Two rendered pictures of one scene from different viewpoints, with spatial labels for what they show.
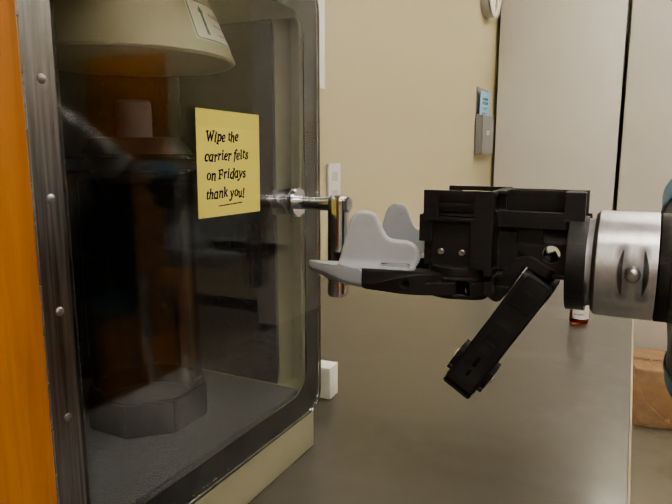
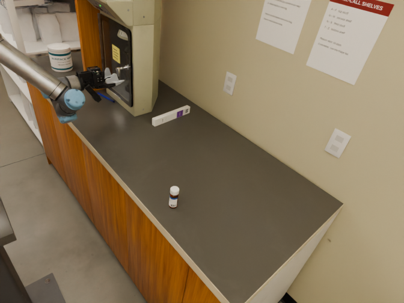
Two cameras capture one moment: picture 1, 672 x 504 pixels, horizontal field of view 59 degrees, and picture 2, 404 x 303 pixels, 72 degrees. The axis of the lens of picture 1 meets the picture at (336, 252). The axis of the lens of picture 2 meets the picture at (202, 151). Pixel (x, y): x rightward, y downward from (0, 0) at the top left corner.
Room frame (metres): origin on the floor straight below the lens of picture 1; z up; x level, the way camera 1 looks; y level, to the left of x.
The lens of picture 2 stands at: (1.31, -1.11, 1.77)
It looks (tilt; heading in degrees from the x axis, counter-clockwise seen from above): 37 degrees down; 106
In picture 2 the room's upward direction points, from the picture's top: 10 degrees clockwise
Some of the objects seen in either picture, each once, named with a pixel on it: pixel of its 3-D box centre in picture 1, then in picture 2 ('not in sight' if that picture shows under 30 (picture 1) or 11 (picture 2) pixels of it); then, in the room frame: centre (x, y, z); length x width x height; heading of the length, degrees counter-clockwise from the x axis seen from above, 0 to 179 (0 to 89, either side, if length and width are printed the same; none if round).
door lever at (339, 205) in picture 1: (322, 242); (121, 75); (0.52, 0.01, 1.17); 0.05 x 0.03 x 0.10; 63
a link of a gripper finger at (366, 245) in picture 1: (362, 247); (107, 73); (0.46, -0.02, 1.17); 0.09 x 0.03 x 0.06; 78
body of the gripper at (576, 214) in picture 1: (503, 245); (90, 79); (0.45, -0.13, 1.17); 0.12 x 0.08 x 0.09; 63
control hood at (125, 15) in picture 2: not in sight; (103, 5); (0.42, 0.04, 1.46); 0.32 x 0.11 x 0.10; 153
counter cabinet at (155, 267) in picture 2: not in sight; (145, 178); (0.63, 0.07, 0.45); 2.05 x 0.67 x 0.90; 153
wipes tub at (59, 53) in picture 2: not in sight; (60, 57); (-0.13, 0.28, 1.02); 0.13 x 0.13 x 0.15
